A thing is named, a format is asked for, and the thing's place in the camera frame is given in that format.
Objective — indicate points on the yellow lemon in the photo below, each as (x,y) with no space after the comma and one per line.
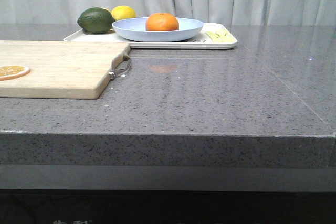
(123,12)

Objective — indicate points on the white tray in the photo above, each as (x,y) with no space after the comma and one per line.
(200,41)

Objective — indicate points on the wooden cutting board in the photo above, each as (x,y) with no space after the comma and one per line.
(61,70)

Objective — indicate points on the orange slice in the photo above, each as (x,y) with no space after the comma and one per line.
(13,71)

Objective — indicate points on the metal cutting board handle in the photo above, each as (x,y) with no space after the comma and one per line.
(120,64)

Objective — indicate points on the orange fruit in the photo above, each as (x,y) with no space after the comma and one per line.
(162,22)

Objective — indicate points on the light blue plate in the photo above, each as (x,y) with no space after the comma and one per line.
(134,29)

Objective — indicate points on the green lime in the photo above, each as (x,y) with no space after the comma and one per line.
(96,20)

